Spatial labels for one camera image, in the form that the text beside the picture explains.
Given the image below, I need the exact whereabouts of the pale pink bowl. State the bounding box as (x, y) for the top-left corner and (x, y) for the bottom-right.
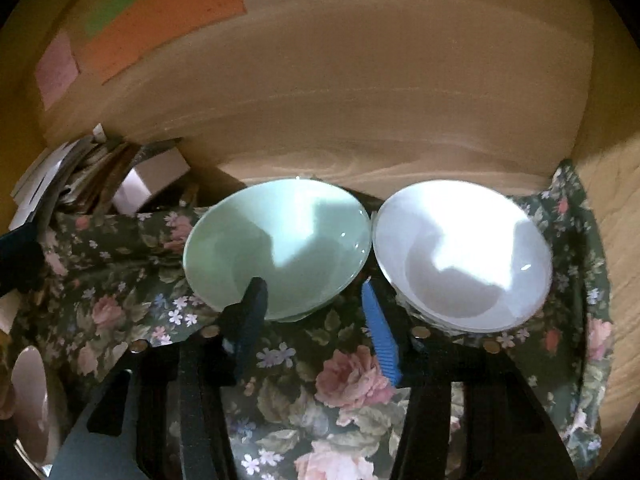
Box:
(9, 345), (68, 466)

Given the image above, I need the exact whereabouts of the white bowl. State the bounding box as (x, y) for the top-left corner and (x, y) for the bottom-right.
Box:
(372, 178), (554, 333)

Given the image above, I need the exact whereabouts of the light green bowl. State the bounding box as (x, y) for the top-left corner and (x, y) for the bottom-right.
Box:
(182, 177), (373, 323)

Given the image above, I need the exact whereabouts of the orange paper sheet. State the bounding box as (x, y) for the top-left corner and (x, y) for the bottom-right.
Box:
(75, 0), (248, 86)

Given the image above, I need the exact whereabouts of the green floral tablecloth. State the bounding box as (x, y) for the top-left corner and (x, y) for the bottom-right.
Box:
(0, 160), (616, 480)

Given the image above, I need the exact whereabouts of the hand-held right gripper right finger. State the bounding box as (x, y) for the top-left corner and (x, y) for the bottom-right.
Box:
(360, 280), (583, 480)

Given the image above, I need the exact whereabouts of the pink paper sheet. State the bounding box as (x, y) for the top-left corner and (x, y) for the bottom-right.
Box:
(34, 30), (81, 111)

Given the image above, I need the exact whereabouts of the small white box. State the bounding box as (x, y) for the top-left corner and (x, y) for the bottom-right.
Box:
(111, 147), (192, 213)

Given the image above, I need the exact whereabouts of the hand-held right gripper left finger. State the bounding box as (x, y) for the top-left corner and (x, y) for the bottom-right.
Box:
(50, 276), (271, 480)

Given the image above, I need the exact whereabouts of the stack of papers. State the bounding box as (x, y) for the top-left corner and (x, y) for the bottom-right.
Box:
(10, 125), (146, 231)

